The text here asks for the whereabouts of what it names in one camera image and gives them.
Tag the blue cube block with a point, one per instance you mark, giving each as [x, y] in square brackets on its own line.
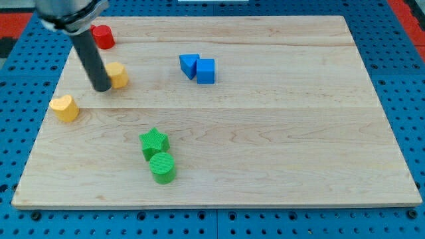
[205, 71]

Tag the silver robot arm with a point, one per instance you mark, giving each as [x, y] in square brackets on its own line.
[74, 18]

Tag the green star block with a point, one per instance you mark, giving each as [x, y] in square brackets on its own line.
[153, 142]

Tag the yellow heart block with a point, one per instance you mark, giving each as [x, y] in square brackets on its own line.
[65, 108]

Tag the green cylinder block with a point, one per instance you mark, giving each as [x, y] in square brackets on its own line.
[162, 167]

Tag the blue triangle block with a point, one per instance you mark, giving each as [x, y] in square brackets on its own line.
[188, 64]

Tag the yellow hexagon block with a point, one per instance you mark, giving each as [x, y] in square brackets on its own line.
[118, 74]

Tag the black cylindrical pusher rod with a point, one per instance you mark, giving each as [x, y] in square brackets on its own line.
[90, 58]

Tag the red cylinder block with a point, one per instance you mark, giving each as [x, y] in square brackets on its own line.
[103, 36]

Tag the wooden board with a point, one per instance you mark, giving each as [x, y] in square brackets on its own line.
[292, 121]

